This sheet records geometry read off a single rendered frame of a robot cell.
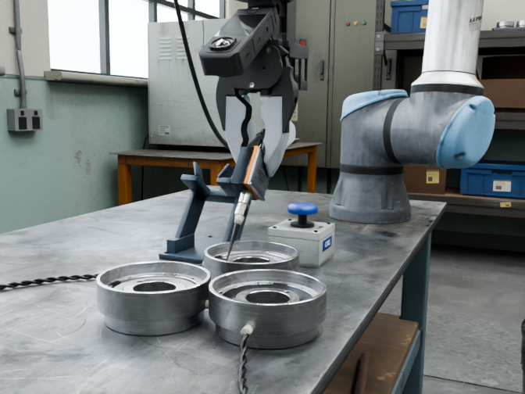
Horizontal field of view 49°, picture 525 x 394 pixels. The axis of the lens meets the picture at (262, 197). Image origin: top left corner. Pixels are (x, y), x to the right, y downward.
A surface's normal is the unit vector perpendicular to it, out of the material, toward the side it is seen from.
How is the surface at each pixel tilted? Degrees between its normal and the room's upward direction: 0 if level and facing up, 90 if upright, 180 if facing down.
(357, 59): 90
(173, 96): 90
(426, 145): 110
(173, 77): 90
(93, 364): 0
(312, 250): 90
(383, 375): 0
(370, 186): 73
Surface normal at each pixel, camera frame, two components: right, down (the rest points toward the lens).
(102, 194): 0.92, 0.07
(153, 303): 0.16, 0.15
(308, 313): 0.64, 0.12
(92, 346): 0.01, -0.99
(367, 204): -0.22, -0.16
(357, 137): -0.69, 0.13
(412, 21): -0.34, 0.14
